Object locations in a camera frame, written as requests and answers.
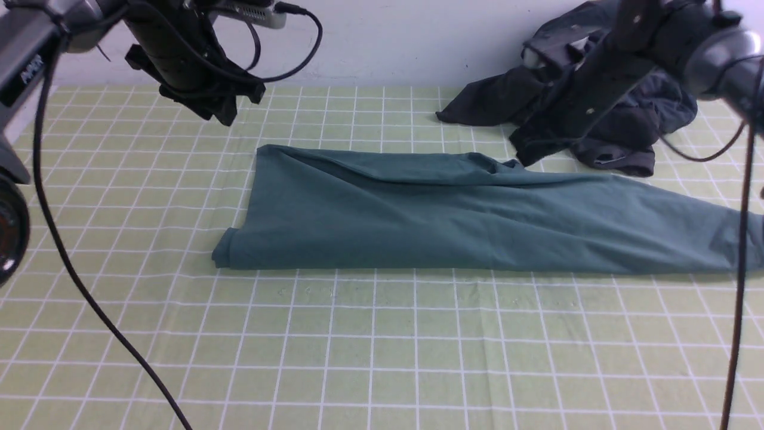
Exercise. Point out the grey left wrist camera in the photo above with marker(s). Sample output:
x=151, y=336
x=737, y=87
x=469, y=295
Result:
x=260, y=13

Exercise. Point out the green long-sleeved shirt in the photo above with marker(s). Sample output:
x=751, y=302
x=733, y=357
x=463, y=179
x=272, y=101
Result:
x=338, y=209

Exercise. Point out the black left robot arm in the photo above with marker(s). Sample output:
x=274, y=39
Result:
x=35, y=34

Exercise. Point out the green checkered tablecloth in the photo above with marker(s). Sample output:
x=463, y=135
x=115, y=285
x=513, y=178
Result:
x=142, y=190

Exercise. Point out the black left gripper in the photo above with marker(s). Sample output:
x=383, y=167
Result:
x=176, y=48

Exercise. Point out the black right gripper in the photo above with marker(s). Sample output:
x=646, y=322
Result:
x=587, y=92

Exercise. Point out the dark grey clothes pile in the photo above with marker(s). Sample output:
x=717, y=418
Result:
x=622, y=140

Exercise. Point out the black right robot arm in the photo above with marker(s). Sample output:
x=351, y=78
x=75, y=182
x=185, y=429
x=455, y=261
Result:
x=708, y=52

